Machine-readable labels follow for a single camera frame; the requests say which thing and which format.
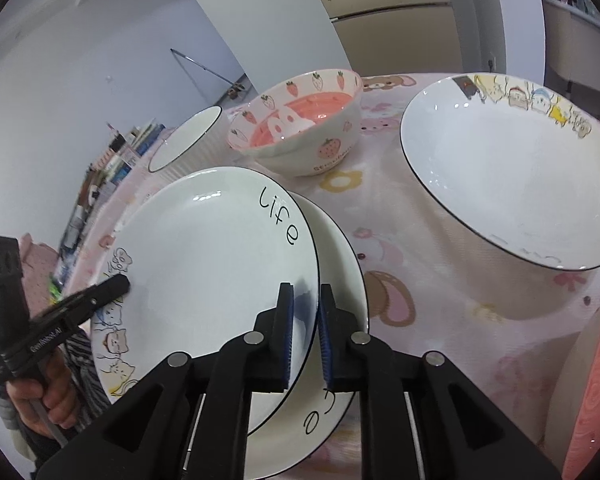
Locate large white cartoon bowl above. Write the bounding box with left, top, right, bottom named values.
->
left=400, top=73, right=600, bottom=320

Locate beige refrigerator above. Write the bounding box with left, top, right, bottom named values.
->
left=321, top=0, right=463, bottom=76

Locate pink strawberry bowl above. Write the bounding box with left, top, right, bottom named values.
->
left=227, top=68, right=363, bottom=178

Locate person's left hand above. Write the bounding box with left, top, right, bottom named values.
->
left=6, top=349, right=81, bottom=438

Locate pink cartoon tablecloth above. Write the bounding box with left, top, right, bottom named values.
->
left=54, top=71, right=600, bottom=480

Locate white plate with life text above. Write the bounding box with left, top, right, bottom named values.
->
left=90, top=166, right=322, bottom=436

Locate white ribbed bowl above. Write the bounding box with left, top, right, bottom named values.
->
left=148, top=106, right=232, bottom=182

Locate pink swirl bowl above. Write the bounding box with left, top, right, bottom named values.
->
left=545, top=308, right=600, bottom=479

